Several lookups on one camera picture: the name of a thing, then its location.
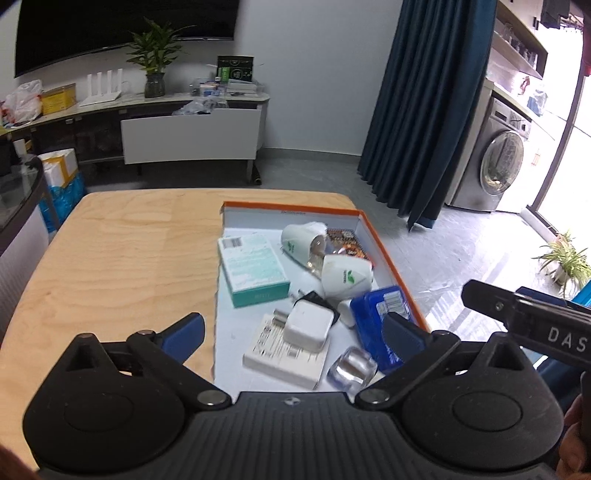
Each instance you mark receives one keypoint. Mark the white plug-in heater with bottle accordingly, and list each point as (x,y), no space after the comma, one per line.
(298,242)

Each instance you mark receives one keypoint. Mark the pile of small clutter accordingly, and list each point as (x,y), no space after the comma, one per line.
(207,99)

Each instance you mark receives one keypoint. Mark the white and yellow carton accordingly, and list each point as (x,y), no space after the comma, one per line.
(59,166)

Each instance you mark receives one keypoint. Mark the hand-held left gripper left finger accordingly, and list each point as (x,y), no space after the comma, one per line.
(184,333)

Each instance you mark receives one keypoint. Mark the red and blue card box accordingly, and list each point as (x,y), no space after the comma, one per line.
(351,242)

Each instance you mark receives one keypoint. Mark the white adapter box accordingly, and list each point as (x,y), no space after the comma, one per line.
(277,364)

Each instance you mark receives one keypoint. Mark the black and green box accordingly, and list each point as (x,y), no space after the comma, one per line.
(236,69)

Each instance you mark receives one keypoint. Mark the blue curtain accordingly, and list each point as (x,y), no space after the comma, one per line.
(429,106)

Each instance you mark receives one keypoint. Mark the blue plastic bag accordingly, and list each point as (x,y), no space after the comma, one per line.
(64,201)

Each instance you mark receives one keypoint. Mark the potted plant in glass vase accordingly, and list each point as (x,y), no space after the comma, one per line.
(154,55)

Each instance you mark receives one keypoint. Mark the dark curved counter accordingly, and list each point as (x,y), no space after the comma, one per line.
(18,230)

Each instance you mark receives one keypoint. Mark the television cabinet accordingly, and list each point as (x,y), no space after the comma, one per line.
(189,138)

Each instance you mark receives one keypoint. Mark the yellow box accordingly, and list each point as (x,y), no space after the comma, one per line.
(59,99)

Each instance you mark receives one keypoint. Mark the potted spider plant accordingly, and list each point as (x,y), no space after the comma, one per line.
(565,263)

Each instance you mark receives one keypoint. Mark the white cube charger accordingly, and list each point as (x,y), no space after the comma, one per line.
(308,325)

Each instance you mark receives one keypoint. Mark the white plastic bag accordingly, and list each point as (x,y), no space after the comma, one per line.
(23,101)

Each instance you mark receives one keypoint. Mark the orange cardboard box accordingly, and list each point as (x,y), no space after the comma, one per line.
(244,341)

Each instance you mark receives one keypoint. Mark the clear bottle with white cap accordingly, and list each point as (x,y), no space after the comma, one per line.
(353,369)

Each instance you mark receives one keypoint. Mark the wall shelf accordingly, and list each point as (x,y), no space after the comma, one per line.
(519,37)

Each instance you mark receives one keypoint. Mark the white router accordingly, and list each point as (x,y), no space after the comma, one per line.
(101,92)

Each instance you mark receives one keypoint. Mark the silver washing machine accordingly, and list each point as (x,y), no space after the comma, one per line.
(496,157)

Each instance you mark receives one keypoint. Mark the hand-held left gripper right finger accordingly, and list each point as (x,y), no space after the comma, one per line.
(404,337)

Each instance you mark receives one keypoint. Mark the blue stool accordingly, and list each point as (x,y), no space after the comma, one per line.
(581,295)

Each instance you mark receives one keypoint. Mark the person's right hand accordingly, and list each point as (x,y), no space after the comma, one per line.
(575,457)

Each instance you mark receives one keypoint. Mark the black wall television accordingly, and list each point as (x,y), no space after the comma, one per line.
(124,27)

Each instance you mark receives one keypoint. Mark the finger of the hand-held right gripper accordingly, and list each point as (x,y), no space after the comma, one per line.
(489,300)

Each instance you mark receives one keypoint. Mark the teal bandage box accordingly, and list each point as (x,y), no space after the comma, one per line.
(251,270)

